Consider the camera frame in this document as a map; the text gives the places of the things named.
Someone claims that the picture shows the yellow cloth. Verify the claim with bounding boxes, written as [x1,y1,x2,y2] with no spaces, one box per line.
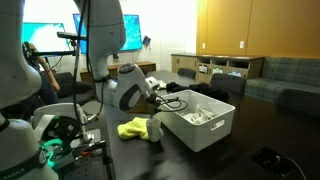
[117,116,150,141]

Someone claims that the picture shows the white mug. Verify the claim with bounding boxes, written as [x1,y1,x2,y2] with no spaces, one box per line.
[145,116,165,144]

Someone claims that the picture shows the black camera on stand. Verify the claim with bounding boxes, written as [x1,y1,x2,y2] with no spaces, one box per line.
[55,31,88,58]

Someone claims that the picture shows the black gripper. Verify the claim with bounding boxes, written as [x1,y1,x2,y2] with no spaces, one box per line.
[145,93,164,120]

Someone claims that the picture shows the white plastic basket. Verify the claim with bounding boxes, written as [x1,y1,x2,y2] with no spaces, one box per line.
[155,89,236,153]

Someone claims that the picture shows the green plaid sofa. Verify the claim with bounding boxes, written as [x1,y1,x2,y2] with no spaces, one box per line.
[243,55,320,117]

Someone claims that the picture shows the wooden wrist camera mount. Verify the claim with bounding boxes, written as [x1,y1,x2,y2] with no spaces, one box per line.
[127,99,158,115]

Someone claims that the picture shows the black office swivel chair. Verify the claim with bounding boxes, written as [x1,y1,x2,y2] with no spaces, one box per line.
[53,71,98,108]

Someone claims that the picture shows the large wall TV screen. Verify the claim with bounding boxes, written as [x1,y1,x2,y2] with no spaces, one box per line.
[72,13,144,55]

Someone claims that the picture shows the wooden shelf cabinet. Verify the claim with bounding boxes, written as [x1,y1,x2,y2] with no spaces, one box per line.
[170,52,266,85]

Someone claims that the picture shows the small monitor screen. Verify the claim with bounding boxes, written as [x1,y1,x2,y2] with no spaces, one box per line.
[21,21,69,54]

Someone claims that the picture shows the dark upholstered chair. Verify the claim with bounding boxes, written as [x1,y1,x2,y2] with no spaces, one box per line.
[209,72,247,95]
[177,67,198,80]

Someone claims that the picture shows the person in striped top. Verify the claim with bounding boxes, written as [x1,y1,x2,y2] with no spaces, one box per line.
[21,41,62,108]

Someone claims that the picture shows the low wooden TV bench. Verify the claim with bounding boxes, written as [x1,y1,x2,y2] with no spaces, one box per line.
[79,60,157,84]

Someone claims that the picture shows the recessed table power box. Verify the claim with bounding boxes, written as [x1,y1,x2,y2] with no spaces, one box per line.
[250,146,302,178]

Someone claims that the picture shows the black cloth heap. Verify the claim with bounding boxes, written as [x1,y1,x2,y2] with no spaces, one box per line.
[165,81,231,103]

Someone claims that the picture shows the crumpled white cloth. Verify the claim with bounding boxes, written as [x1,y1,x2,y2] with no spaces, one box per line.
[156,79,168,91]

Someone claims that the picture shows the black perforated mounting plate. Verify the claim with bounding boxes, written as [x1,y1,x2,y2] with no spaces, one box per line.
[55,128,116,180]

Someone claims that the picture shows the white towel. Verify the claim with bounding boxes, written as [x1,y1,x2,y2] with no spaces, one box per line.
[181,103,216,125]

